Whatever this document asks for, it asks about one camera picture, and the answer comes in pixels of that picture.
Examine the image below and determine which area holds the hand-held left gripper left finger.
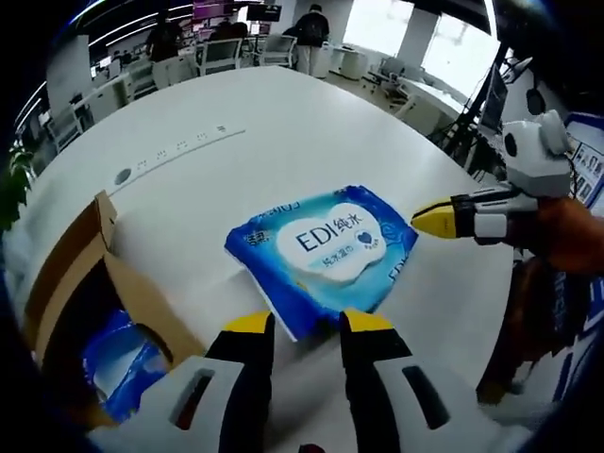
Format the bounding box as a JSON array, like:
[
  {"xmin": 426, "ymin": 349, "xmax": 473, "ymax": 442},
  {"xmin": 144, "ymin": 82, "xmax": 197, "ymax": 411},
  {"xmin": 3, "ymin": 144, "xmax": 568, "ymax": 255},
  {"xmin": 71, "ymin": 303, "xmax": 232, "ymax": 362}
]
[{"xmin": 87, "ymin": 310, "xmax": 276, "ymax": 453}]

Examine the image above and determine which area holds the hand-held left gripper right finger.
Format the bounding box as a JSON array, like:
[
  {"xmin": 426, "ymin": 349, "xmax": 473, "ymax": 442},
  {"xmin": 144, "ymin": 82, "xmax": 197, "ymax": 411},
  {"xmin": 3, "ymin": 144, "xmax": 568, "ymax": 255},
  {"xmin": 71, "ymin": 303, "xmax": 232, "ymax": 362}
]
[{"xmin": 339, "ymin": 309, "xmax": 502, "ymax": 453}]

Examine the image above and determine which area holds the bright blue pad pack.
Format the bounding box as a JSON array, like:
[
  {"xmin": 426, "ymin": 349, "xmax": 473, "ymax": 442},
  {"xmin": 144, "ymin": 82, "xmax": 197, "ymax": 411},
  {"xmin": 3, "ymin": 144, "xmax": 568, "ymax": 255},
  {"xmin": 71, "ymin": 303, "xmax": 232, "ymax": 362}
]
[{"xmin": 82, "ymin": 309, "xmax": 171, "ymax": 421}]

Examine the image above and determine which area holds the brown cardboard shoe box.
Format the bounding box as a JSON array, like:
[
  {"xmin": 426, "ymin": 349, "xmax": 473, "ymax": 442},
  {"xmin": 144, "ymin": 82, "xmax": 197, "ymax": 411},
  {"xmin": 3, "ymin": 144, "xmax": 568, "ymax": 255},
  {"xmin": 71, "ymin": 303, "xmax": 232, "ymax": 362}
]
[{"xmin": 21, "ymin": 191, "xmax": 207, "ymax": 426}]

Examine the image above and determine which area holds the blue wipes pack soft item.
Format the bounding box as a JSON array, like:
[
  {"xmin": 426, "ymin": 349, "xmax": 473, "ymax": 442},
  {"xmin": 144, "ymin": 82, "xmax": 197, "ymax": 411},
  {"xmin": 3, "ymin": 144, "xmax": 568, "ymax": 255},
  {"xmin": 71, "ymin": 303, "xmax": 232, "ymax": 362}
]
[{"xmin": 224, "ymin": 185, "xmax": 420, "ymax": 342}]

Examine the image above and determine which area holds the person's right hand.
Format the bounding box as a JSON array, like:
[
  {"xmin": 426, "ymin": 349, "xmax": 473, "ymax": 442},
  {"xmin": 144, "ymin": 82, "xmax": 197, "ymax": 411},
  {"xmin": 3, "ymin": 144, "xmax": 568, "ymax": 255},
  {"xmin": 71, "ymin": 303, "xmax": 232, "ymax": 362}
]
[{"xmin": 511, "ymin": 195, "xmax": 604, "ymax": 274}]

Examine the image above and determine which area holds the blue white poster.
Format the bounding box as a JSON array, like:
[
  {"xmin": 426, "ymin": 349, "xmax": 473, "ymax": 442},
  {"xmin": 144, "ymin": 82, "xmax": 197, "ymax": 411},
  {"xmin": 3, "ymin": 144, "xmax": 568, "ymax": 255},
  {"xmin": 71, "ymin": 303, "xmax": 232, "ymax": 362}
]
[{"xmin": 563, "ymin": 112, "xmax": 604, "ymax": 209}]

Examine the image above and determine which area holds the blue white banner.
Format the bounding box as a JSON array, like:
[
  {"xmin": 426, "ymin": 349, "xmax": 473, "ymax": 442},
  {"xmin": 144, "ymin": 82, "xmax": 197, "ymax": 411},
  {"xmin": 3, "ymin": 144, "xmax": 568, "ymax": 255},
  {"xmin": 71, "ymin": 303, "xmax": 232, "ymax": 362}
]
[{"xmin": 551, "ymin": 273, "xmax": 604, "ymax": 407}]

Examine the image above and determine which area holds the white table socket strip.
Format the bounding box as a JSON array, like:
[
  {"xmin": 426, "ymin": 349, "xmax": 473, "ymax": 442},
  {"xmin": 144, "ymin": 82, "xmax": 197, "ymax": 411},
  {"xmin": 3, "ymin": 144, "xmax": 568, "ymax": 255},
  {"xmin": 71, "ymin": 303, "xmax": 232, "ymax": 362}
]
[{"xmin": 112, "ymin": 126, "xmax": 246, "ymax": 188}]

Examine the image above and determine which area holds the white mesh office chair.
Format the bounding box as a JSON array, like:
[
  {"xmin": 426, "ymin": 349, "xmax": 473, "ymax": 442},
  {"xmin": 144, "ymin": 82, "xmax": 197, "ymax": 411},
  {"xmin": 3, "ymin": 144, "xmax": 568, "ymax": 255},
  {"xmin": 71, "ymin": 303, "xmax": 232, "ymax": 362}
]
[
  {"xmin": 195, "ymin": 37, "xmax": 244, "ymax": 76},
  {"xmin": 261, "ymin": 33, "xmax": 298, "ymax": 67}
]

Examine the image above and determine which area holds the dark wall screen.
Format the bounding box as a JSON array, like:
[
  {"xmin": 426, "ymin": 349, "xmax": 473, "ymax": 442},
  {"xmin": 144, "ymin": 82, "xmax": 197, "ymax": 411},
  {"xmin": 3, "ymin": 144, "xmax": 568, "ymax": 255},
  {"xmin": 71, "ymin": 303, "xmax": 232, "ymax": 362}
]
[{"xmin": 247, "ymin": 2, "xmax": 282, "ymax": 20}]

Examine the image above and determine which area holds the purple wall screen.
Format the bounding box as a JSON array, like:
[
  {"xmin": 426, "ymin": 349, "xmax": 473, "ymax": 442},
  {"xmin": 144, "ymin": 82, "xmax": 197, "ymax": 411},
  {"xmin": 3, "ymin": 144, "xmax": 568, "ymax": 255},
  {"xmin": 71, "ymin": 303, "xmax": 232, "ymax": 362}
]
[{"xmin": 193, "ymin": 0, "xmax": 235, "ymax": 20}]

